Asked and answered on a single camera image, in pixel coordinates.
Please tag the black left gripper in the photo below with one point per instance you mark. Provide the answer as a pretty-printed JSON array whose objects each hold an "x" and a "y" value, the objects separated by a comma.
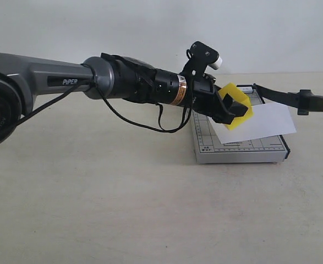
[{"x": 205, "y": 98}]

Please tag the yellow foam cube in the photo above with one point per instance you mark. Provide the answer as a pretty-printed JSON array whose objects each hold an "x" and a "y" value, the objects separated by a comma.
[{"x": 240, "y": 102}]

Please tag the white paper sheet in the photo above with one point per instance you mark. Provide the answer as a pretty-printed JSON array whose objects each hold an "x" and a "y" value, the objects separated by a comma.
[{"x": 268, "y": 119}]

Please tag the black cutter blade arm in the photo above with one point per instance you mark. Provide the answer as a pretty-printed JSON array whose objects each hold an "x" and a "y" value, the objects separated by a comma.
[{"x": 304, "y": 100}]

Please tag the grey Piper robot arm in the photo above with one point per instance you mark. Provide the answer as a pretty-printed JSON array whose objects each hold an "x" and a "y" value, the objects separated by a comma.
[{"x": 104, "y": 77}]

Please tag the grey paper cutter base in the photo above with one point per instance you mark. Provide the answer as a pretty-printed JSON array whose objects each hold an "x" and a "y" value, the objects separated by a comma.
[{"x": 208, "y": 148}]

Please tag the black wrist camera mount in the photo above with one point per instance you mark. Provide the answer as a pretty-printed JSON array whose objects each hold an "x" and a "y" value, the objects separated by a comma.
[{"x": 200, "y": 56}]

